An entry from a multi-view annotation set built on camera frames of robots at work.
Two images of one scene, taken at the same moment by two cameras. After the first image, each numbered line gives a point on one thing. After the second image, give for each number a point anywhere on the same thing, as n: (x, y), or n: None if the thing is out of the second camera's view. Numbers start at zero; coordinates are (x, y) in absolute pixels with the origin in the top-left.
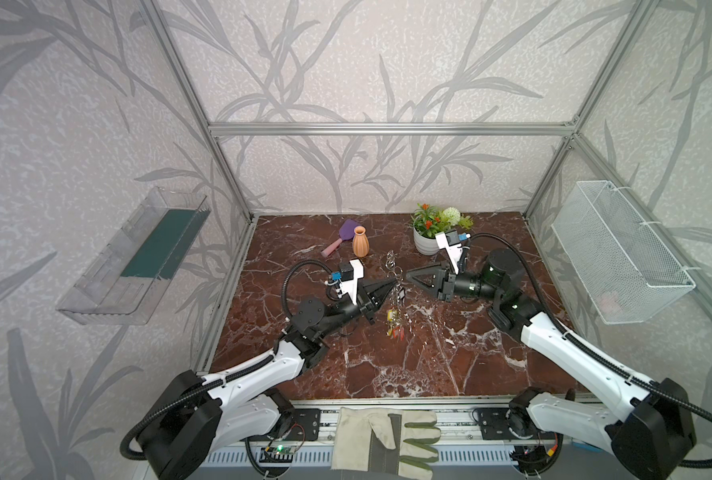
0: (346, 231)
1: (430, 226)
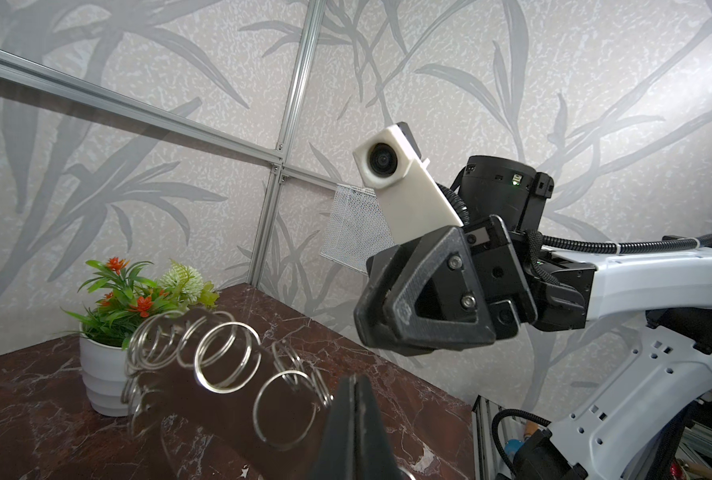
0: None
1: (127, 298)
